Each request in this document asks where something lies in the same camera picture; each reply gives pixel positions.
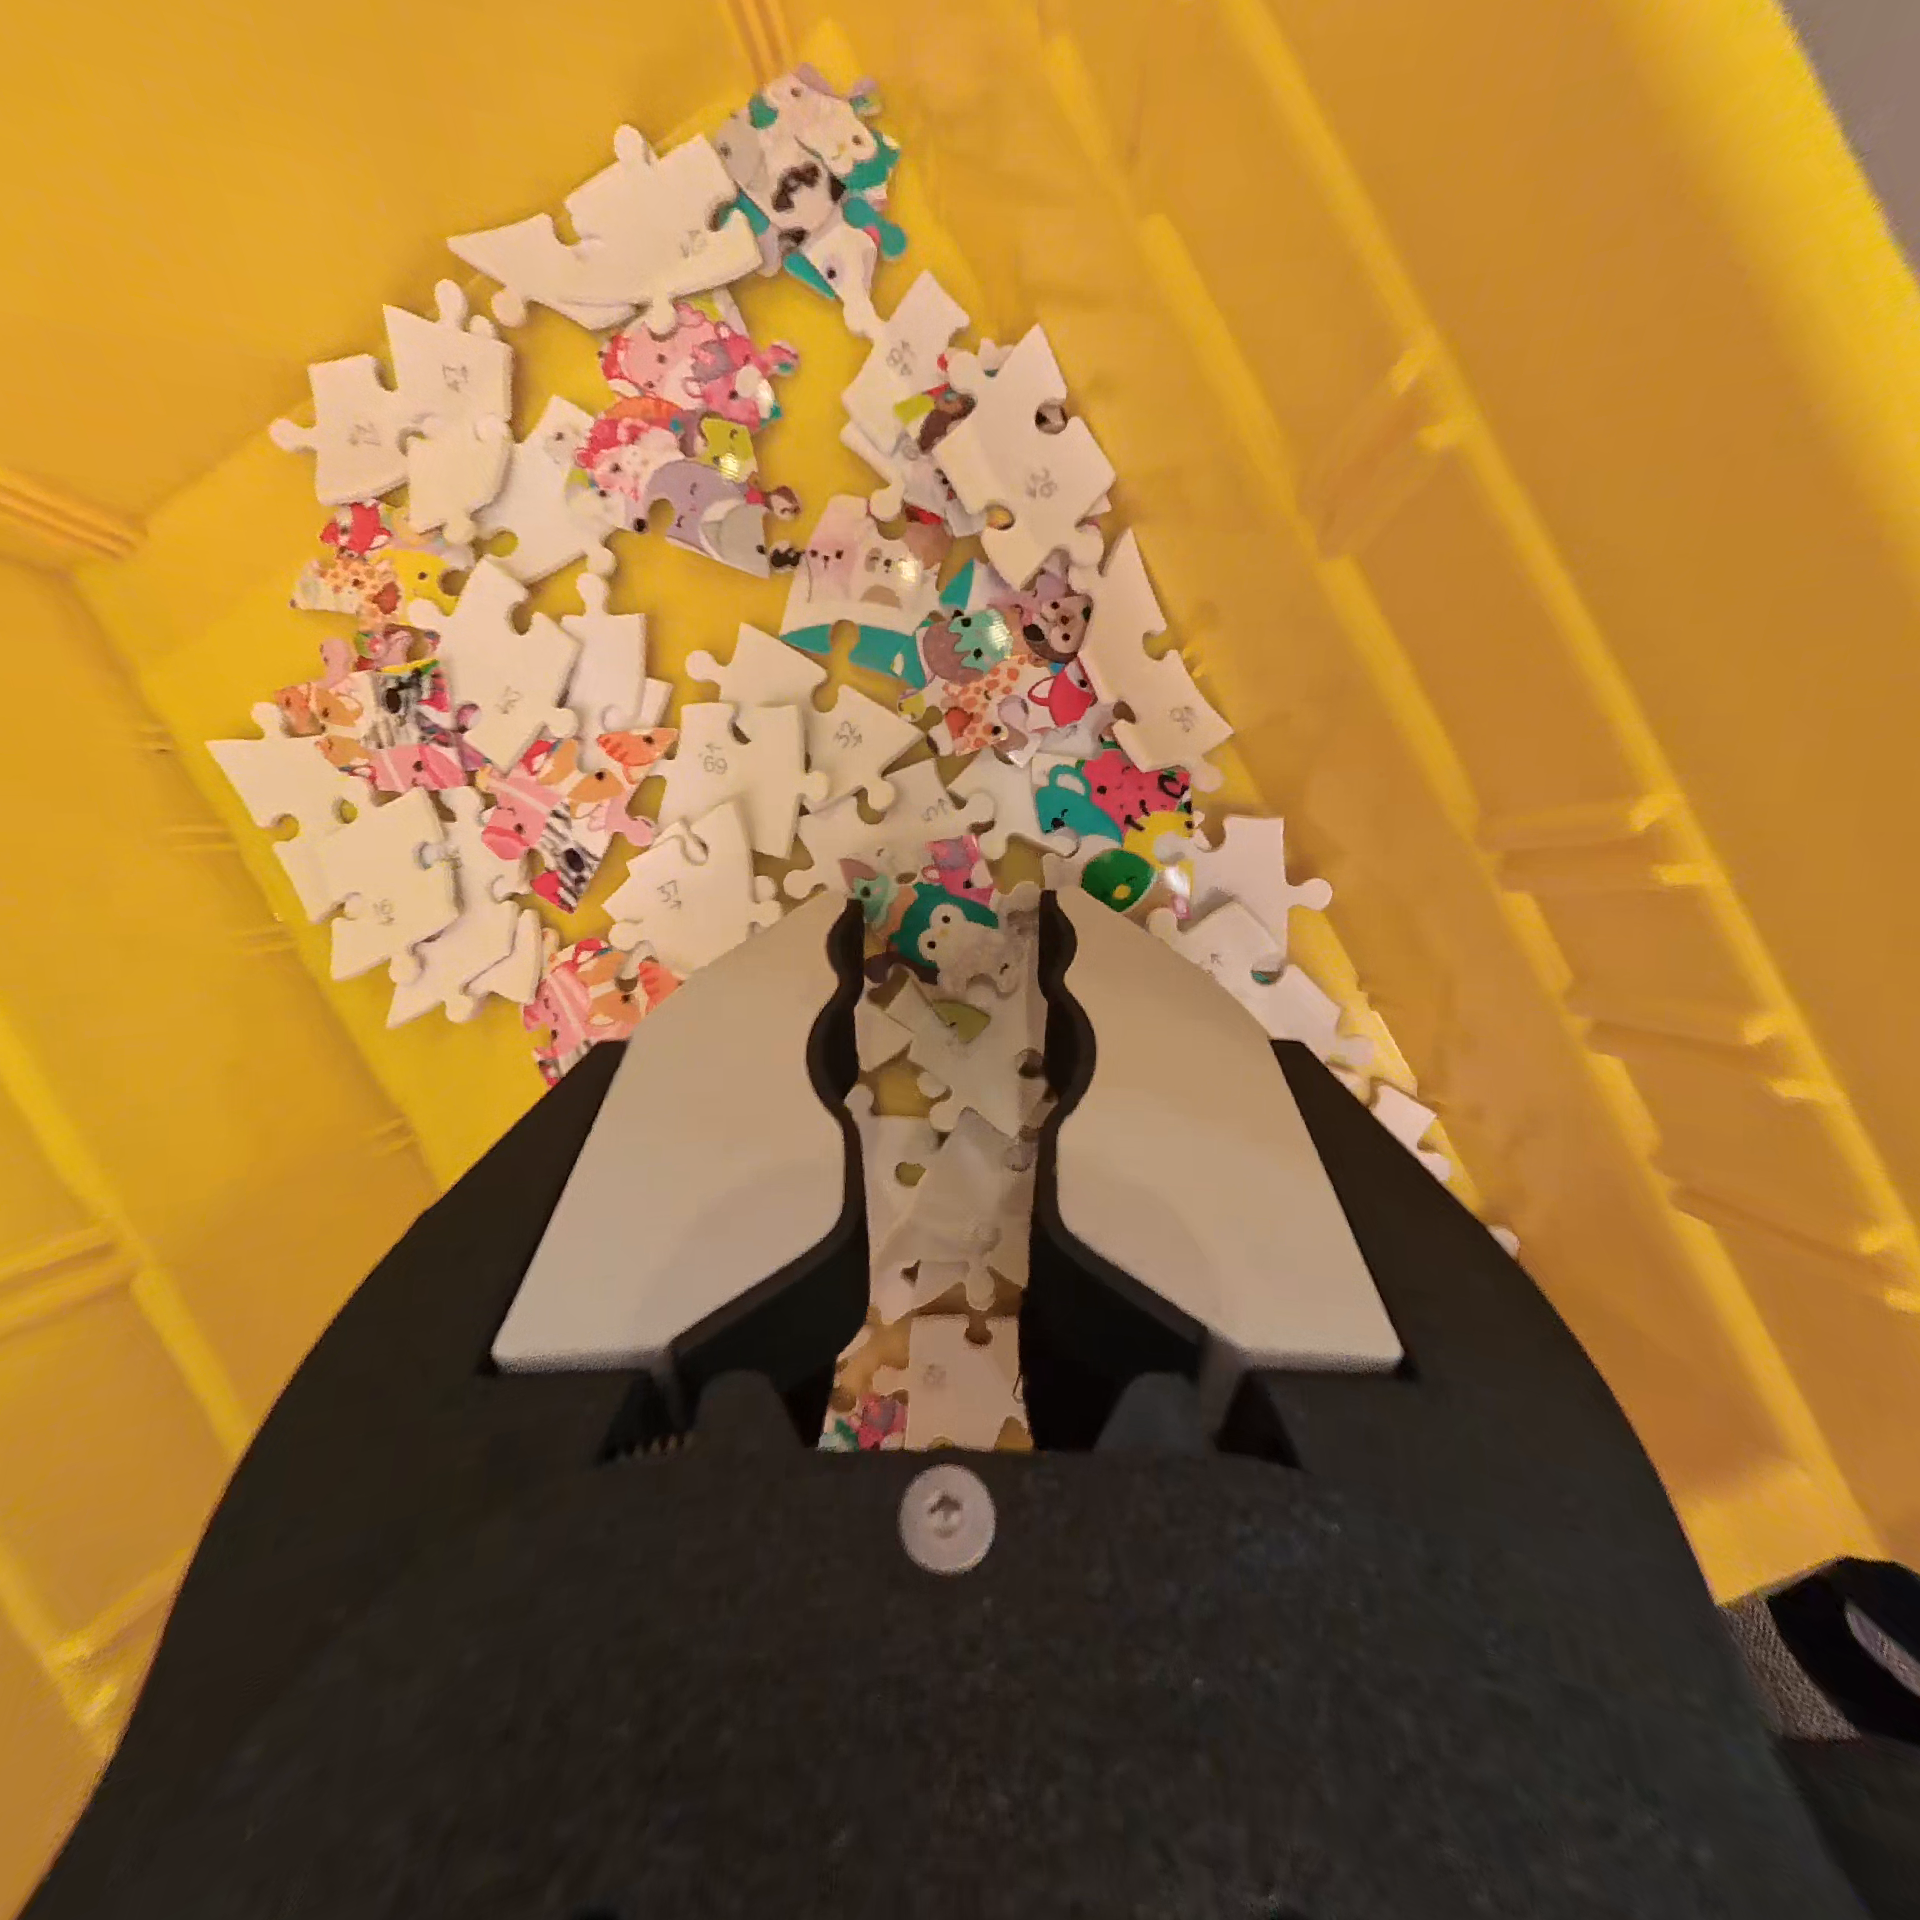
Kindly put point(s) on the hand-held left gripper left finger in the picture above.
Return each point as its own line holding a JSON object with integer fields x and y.
{"x": 691, "y": 1184}

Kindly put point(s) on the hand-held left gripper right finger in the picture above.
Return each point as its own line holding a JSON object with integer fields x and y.
{"x": 1215, "y": 1184}

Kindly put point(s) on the pile of puzzle pieces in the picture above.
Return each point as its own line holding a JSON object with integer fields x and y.
{"x": 720, "y": 765}

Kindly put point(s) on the yellow plastic bin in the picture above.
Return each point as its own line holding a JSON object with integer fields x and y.
{"x": 1500, "y": 450}

